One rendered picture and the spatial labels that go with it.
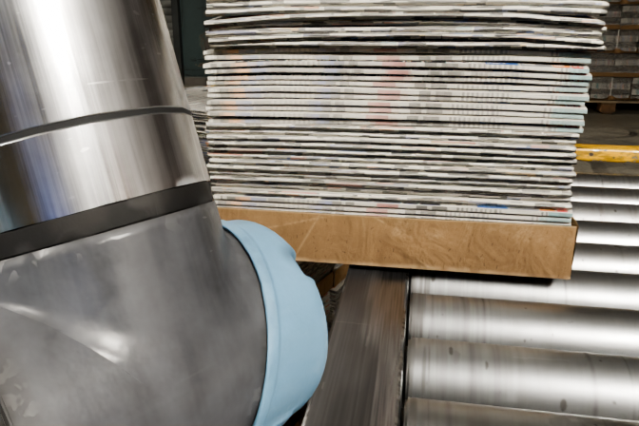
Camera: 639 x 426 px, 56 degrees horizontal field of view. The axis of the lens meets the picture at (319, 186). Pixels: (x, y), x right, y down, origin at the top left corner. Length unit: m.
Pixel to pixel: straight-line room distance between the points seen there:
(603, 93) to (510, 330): 6.28
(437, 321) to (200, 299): 0.29
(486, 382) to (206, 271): 0.25
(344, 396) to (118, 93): 0.23
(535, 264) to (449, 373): 0.14
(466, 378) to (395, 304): 0.08
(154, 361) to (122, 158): 0.05
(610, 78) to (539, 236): 6.24
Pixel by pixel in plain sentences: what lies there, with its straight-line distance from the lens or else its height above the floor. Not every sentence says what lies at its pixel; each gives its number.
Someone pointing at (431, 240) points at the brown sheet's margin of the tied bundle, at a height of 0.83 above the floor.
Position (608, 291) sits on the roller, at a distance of 0.52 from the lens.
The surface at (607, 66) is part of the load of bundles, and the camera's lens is 6.67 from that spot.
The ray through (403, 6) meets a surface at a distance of 0.44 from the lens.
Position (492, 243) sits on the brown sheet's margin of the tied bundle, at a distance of 0.47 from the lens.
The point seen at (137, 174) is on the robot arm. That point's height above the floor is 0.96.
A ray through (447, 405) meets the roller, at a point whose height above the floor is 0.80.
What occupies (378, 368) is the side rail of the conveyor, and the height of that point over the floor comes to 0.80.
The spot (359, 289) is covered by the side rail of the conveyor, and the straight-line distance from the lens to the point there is 0.46.
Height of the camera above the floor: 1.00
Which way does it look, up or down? 16 degrees down
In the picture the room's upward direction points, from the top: straight up
